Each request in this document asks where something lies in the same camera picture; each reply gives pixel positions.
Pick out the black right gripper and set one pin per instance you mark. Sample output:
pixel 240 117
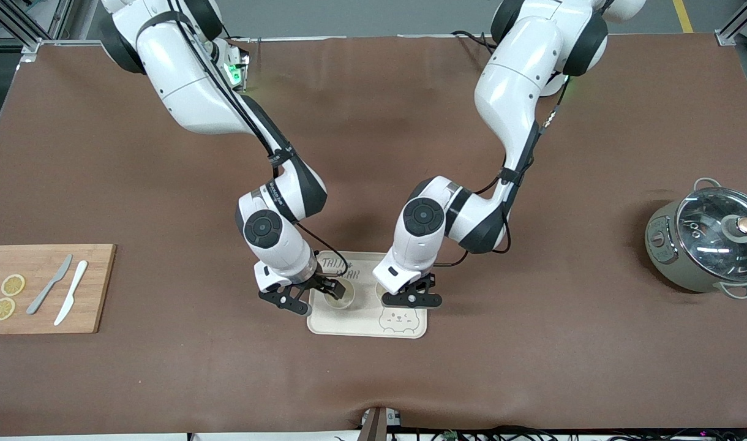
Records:
pixel 322 283

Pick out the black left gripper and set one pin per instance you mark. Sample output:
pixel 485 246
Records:
pixel 425 282

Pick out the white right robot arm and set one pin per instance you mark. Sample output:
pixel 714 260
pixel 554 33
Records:
pixel 190 79

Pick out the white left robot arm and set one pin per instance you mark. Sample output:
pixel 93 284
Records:
pixel 514 79

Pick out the cream bear print tray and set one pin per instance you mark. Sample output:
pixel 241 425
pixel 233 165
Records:
pixel 361 321

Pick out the brown table mat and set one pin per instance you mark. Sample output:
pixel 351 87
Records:
pixel 373 153

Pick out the grey-green cooking pot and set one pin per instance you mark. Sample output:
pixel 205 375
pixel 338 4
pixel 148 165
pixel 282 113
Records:
pixel 664 251

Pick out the wooden cutting board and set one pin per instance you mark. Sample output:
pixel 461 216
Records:
pixel 92 306

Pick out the white plastic knife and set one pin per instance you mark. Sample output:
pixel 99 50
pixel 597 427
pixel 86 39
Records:
pixel 70 294

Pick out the grey plastic knife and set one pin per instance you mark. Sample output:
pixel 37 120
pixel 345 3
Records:
pixel 46 291

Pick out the glass pot lid copper knob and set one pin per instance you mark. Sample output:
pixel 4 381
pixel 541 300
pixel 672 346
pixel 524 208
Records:
pixel 716 226

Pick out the dried lemon slice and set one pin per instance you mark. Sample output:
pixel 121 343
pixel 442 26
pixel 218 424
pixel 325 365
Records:
pixel 13 285
pixel 3 309

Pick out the brown metal bracket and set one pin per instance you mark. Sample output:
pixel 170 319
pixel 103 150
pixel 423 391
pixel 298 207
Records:
pixel 376 425

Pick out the aluminium frame profile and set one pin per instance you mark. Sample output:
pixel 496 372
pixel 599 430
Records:
pixel 731 33
pixel 30 46

